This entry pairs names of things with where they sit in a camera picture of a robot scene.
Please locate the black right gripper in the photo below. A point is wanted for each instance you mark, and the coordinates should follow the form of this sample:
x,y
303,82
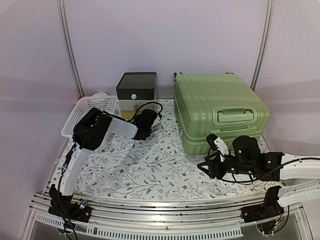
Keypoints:
x,y
215,166

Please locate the floral white tablecloth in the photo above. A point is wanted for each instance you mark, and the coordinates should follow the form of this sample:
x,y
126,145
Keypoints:
x,y
156,169

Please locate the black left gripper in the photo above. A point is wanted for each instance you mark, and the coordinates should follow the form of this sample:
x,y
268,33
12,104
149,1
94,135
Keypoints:
x,y
136,119

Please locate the green hard-shell suitcase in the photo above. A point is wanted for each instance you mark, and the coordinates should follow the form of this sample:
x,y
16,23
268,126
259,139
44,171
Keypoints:
x,y
220,104

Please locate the aluminium front rail frame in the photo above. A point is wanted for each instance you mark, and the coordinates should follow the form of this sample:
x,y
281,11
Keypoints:
x,y
130,219

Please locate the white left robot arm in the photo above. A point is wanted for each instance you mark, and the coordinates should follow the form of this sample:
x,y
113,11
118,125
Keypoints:
x,y
88,135

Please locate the drawer cabinet with dark top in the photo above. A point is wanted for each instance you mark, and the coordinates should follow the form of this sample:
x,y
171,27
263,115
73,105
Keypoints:
x,y
137,91

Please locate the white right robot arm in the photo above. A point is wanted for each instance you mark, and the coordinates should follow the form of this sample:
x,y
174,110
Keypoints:
x,y
303,171

